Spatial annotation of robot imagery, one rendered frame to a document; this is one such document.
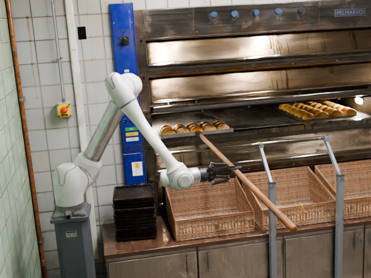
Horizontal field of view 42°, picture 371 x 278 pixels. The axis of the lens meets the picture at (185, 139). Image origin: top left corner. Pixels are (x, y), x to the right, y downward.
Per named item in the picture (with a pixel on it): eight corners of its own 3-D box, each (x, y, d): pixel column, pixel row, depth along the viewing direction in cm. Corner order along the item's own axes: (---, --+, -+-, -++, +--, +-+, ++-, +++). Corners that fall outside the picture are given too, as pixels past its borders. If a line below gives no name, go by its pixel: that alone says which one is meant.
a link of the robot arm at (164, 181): (187, 185, 268) (192, 187, 255) (159, 188, 265) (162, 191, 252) (185, 165, 268) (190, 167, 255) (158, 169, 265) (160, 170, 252)
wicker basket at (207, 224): (165, 215, 372) (162, 181, 365) (236, 207, 381) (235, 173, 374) (175, 242, 325) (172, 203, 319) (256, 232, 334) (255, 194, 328)
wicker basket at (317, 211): (240, 207, 381) (239, 173, 374) (308, 198, 390) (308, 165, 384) (261, 231, 334) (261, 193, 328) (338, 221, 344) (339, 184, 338)
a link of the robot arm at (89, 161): (58, 183, 285) (73, 172, 305) (81, 198, 284) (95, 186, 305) (115, 69, 261) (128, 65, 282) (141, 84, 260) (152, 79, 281)
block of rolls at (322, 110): (277, 108, 451) (277, 102, 449) (326, 104, 458) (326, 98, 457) (304, 121, 392) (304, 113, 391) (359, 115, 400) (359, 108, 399)
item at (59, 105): (58, 116, 343) (56, 102, 340) (73, 115, 344) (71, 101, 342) (57, 118, 336) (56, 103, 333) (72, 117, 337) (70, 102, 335)
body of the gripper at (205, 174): (197, 165, 266) (213, 164, 268) (197, 180, 268) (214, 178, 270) (200, 169, 259) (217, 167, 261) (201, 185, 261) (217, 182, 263)
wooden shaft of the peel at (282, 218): (298, 233, 191) (298, 225, 191) (291, 234, 191) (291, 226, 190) (202, 137, 355) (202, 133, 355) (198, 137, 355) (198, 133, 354)
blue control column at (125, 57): (121, 204, 565) (104, 12, 515) (135, 202, 567) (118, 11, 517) (134, 290, 379) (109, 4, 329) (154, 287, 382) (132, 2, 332)
